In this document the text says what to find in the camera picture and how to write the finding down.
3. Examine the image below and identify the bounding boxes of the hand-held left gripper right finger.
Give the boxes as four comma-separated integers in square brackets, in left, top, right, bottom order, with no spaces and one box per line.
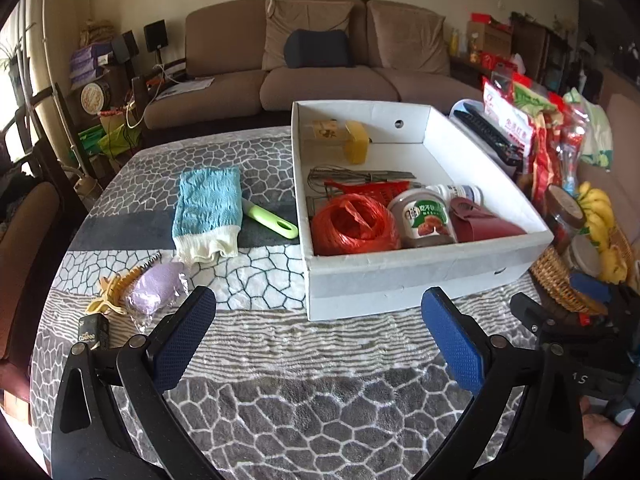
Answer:
[415,287,586,480]

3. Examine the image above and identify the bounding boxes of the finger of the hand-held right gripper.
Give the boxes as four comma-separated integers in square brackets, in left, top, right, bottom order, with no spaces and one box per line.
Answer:
[569,272,613,316]
[510,292,568,348]

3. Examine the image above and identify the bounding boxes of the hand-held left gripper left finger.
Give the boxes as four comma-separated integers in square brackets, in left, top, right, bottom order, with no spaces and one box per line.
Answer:
[50,286,223,480]

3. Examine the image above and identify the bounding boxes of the white cardboard box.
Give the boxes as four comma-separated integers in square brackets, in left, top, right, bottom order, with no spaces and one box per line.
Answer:
[291,100,555,322]

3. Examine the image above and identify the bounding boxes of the green handled peeler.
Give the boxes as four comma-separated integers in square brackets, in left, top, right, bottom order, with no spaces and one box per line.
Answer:
[241,197,299,239]

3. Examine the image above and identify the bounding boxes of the blue and white container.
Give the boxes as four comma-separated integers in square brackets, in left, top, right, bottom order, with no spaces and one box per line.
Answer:
[447,99,488,121]

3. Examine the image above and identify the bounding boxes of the person's right hand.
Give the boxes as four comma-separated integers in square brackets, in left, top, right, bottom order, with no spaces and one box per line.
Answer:
[580,397,623,466]

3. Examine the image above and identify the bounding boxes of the wicker basket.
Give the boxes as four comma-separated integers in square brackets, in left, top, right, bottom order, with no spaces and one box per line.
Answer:
[530,225,636,316]

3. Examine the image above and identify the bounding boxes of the purple sponge in plastic bag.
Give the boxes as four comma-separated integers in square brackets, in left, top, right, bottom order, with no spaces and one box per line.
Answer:
[125,260,191,333]

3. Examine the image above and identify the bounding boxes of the bunch of bananas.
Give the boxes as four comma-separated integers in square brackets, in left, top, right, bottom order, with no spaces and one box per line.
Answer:
[575,182,628,283]

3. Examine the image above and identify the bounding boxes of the jar with brown lid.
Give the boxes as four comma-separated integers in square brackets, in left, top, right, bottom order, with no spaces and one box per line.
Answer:
[542,185,588,256]

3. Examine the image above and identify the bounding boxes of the beige hair claw clip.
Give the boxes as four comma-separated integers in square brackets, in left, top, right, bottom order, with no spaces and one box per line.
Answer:
[86,252,162,316]

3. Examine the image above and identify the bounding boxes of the black coffee sachet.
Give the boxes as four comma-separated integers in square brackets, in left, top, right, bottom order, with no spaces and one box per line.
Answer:
[75,314,111,351]

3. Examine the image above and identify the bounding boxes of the grey patterned blanket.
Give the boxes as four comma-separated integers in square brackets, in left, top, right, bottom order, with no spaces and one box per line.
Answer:
[30,127,586,480]

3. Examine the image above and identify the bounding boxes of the dark red pouch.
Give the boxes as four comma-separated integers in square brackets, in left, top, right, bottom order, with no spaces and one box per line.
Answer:
[449,196,527,243]

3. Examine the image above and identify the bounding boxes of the jar with green label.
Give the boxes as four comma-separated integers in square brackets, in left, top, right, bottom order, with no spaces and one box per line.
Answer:
[386,187,458,249]

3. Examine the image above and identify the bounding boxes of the blue knitted bath mitt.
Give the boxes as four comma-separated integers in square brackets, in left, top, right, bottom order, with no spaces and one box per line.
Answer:
[171,166,243,266]

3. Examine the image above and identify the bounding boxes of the small white bottle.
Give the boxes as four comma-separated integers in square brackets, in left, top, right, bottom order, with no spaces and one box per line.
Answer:
[426,183,484,206]

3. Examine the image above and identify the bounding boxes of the white and green plastic bag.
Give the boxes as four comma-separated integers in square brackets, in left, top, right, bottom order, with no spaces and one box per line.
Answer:
[562,87,615,171]

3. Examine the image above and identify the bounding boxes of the red twine ball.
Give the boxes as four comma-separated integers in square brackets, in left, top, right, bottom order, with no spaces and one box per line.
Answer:
[311,194,402,257]

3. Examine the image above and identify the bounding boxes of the black remote control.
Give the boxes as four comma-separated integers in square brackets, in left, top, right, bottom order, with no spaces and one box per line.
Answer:
[452,109,523,163]

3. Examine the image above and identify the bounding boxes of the wooden chair with brown seat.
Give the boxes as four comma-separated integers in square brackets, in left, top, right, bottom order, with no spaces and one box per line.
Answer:
[0,180,63,361]

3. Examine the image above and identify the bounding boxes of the white and red snack bag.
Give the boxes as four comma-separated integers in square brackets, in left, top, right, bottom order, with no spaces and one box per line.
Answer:
[482,82,533,156]

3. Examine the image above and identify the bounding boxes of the green snack bag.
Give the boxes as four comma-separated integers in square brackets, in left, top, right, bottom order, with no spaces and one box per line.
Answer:
[512,82,558,113]

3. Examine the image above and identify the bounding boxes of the metal whisk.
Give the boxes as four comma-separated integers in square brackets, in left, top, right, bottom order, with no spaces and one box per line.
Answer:
[307,166,417,186]

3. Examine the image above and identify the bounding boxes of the yellow plastic box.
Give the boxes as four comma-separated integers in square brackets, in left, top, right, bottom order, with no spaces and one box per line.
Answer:
[345,120,373,165]

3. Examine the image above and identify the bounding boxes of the small wooden box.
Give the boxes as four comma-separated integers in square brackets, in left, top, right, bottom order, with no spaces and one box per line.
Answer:
[311,119,347,142]

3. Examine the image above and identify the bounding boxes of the papers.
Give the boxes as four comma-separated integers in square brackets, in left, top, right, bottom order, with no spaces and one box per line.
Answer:
[157,77,216,100]

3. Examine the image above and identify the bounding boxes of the brown sofa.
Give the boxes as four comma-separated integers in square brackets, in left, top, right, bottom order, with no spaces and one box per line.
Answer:
[142,0,493,131]

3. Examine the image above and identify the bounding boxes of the round tin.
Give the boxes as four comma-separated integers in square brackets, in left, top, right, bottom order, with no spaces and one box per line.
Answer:
[80,80,113,113]

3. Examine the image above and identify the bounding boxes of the brown cardboard box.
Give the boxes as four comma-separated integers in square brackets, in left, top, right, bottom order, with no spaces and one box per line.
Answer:
[467,20,513,58]

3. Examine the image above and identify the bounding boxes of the purple box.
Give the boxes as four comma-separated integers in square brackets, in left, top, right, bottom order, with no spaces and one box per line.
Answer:
[70,42,113,68]
[70,65,108,86]

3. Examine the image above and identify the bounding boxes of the beige sofa cushion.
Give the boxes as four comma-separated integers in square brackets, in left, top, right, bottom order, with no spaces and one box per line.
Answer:
[262,0,356,72]
[367,0,452,77]

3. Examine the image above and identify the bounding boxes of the black speaker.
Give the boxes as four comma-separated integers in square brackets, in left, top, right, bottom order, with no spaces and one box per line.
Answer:
[144,20,168,53]
[111,30,140,65]

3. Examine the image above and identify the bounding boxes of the dark blue lumbar pillow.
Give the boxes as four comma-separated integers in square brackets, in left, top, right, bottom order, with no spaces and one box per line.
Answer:
[284,29,351,68]

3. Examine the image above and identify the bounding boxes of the potted plant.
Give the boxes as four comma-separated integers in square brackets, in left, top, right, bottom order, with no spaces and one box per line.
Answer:
[0,22,36,76]

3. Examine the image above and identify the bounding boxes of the white cable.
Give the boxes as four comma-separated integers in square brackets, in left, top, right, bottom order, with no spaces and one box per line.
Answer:
[125,62,173,128]

